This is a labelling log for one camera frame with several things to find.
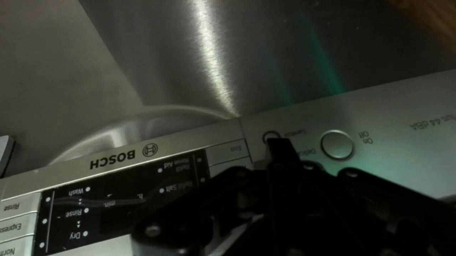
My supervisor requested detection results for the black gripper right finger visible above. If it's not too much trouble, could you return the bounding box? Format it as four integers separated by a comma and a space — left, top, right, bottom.
267, 138, 456, 256

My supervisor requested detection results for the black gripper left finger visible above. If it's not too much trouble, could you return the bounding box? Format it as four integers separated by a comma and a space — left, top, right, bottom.
131, 167, 267, 256

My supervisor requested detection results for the round silver power button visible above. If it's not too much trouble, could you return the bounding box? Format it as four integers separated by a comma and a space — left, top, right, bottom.
321, 130, 355, 161

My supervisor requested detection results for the stainless steel Bosch dishwasher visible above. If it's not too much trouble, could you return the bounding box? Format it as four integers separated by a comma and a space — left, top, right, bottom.
0, 0, 456, 256

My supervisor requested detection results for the red sticker on dishwasher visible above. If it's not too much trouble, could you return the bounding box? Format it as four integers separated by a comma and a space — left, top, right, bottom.
0, 135, 14, 177

